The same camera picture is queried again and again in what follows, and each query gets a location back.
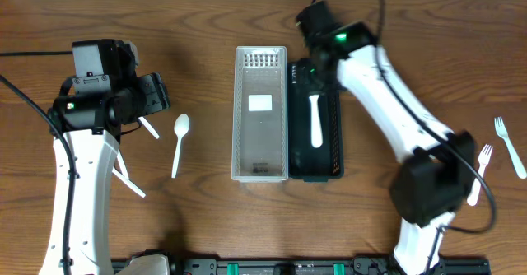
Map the white plastic fork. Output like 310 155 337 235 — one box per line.
309 94 323 148
494 116 526 179
467 144 493 207

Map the clear plastic perforated basket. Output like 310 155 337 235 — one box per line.
231 46 289 183

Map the dark green plastic basket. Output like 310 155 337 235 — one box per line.
287 58 344 182

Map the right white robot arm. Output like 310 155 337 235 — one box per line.
297 21 478 274

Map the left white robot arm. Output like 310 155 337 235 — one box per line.
40 72 170 274

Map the white plastic spoon upper left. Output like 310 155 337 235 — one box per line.
138 117 161 140

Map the white plastic spoon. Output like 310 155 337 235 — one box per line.
112 168 146 198
116 151 129 179
138 117 161 140

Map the white spoon near clear basket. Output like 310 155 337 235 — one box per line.
171 114 190 179

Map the white plastic spoon middle left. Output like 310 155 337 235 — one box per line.
116 151 129 179

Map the white plastic spoon lower left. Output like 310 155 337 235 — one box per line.
112 168 146 198

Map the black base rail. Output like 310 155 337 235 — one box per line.
111 249 492 275

